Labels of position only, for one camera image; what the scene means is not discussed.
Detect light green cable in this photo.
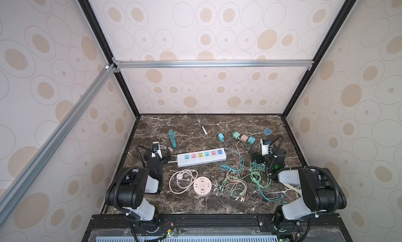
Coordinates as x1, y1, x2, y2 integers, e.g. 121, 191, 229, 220
249, 160, 283, 202

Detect dark teal plug adapter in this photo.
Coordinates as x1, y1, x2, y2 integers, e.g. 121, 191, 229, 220
247, 136, 256, 145

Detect teal blue cable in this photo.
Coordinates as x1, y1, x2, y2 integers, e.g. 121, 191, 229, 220
219, 140, 245, 174

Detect teal blue plug adapter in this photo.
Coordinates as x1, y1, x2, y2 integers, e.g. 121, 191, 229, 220
218, 133, 224, 142

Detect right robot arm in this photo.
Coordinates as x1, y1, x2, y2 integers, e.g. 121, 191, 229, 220
250, 146, 347, 229

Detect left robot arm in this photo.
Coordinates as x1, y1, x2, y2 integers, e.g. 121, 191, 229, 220
105, 151, 171, 229

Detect pink plug adapter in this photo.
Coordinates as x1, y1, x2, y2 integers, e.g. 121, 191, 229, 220
240, 134, 249, 142

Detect blue bottle cap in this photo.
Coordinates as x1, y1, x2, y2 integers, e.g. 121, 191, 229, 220
264, 129, 272, 136

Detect white multicolour power strip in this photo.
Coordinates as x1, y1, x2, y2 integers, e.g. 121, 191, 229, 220
177, 148, 227, 168

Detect teal peeler tool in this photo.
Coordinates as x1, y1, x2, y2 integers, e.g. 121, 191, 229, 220
168, 129, 177, 149

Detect pink round socket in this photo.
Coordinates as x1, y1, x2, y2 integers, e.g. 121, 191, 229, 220
193, 177, 212, 197

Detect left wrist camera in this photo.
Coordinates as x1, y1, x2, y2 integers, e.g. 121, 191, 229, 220
151, 142, 162, 160

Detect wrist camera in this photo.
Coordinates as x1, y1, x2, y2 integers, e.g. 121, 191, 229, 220
260, 138, 272, 156
151, 142, 162, 160

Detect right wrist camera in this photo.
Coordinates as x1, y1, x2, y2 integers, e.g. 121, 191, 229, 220
260, 138, 272, 156

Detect pink coiled socket cable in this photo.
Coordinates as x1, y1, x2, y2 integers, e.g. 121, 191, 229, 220
169, 169, 198, 195

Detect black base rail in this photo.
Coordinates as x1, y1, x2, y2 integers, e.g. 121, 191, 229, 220
82, 214, 352, 242

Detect rear aluminium rail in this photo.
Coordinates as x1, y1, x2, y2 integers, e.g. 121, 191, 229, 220
115, 60, 314, 69

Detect aluminium rail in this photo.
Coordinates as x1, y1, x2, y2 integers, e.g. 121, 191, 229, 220
115, 60, 314, 69
1, 63, 116, 226

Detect left aluminium rail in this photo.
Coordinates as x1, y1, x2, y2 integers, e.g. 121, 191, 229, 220
1, 63, 116, 226

